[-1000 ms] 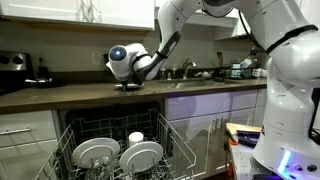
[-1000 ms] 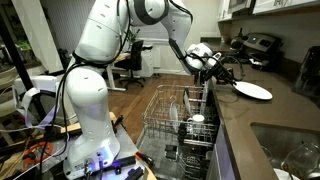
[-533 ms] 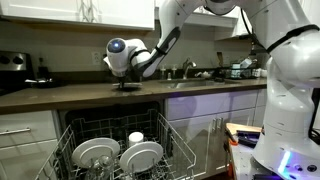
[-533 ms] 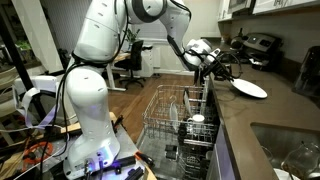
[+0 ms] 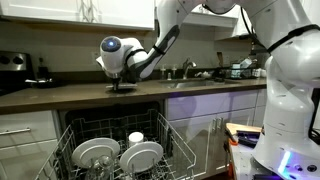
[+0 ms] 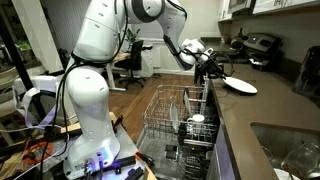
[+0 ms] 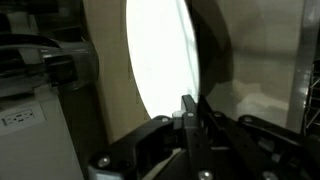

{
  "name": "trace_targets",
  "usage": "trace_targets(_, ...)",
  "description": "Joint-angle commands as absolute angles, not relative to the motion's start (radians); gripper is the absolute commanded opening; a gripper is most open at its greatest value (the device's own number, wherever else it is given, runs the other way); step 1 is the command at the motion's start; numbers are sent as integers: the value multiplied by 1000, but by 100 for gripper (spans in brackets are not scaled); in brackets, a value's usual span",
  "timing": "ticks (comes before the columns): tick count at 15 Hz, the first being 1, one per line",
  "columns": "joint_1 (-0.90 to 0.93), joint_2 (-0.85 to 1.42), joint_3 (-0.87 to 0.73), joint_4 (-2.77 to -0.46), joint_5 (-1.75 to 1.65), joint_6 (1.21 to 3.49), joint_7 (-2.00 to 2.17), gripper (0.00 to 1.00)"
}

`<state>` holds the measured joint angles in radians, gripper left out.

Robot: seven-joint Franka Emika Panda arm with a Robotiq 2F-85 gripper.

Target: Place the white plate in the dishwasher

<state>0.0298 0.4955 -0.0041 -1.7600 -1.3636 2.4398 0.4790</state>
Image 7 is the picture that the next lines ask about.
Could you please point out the white plate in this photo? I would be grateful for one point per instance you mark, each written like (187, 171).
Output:
(163, 52)

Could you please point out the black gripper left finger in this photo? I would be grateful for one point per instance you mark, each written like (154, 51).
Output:
(198, 150)

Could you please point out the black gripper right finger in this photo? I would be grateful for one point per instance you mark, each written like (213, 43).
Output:
(236, 154)

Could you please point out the wall outlet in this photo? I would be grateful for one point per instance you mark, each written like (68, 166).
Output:
(21, 117)

